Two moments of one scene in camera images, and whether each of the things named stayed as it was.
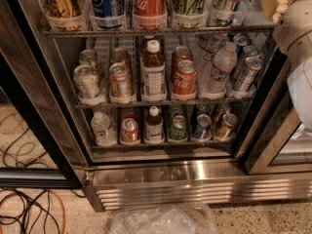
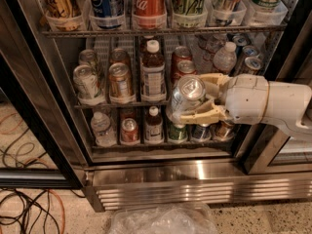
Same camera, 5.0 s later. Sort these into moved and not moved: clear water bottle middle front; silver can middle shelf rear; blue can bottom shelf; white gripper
Moved: white gripper
Not moved: blue can bottom shelf; silver can middle shelf rear; clear water bottle middle front
